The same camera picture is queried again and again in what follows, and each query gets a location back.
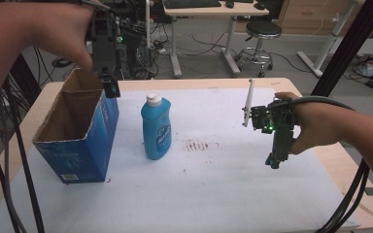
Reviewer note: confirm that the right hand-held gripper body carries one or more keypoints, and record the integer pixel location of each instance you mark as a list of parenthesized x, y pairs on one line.
[(280, 119)]

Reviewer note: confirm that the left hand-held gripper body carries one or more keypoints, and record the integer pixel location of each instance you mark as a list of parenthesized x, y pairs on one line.
[(103, 48)]

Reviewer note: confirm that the person's right hand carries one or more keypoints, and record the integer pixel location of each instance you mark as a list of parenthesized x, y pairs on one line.
[(317, 126)]

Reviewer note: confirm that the person's left hand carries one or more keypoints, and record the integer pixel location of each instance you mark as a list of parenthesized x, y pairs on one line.
[(64, 29)]

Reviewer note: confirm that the black equipment rack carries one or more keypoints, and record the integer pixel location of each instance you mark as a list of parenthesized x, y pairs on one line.
[(136, 42)]

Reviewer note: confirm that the white pole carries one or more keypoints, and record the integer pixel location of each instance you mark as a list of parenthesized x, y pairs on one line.
[(148, 22)]

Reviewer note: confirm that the blue bottle with white cap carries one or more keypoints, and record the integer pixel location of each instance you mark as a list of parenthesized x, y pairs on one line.
[(157, 129)]

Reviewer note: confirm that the blue cardboard box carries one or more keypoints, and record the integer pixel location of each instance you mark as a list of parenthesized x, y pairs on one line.
[(84, 149)]

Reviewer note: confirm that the white foam mat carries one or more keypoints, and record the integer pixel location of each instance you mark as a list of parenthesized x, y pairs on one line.
[(207, 178)]

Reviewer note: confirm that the black round stool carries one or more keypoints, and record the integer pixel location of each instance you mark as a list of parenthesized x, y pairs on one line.
[(262, 30)]

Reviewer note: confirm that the black keyboard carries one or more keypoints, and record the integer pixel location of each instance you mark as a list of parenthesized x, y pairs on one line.
[(191, 3)]

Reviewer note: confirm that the black metal stand beam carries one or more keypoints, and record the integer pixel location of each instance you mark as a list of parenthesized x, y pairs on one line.
[(353, 45)]

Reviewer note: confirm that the wooden cabinet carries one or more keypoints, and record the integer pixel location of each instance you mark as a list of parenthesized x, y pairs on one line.
[(304, 16)]

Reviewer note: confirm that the white-legged desk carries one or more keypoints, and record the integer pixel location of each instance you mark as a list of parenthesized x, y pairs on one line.
[(213, 13)]

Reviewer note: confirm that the black computer mouse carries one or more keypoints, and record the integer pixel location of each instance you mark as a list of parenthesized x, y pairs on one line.
[(229, 4)]

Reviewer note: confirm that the white desk frame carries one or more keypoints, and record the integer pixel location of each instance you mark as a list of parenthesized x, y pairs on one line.
[(330, 42)]

